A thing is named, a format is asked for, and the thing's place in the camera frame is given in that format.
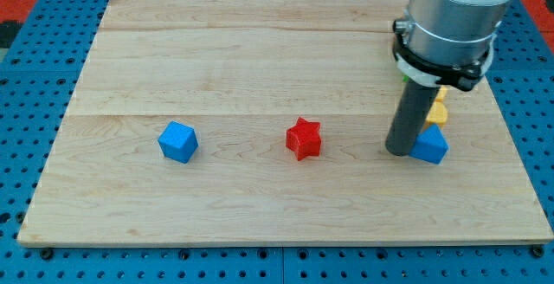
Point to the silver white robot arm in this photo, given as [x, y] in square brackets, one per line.
[447, 42]

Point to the red star block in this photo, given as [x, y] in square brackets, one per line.
[304, 139]

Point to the blue triangle block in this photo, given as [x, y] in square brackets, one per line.
[430, 145]

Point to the light wooden board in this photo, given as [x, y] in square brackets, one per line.
[240, 73]

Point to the blue cube block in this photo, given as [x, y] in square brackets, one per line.
[178, 142]

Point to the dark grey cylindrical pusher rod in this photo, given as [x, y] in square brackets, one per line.
[409, 118]

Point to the yellow heart block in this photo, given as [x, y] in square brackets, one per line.
[438, 113]

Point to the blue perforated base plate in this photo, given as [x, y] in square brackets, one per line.
[37, 78]

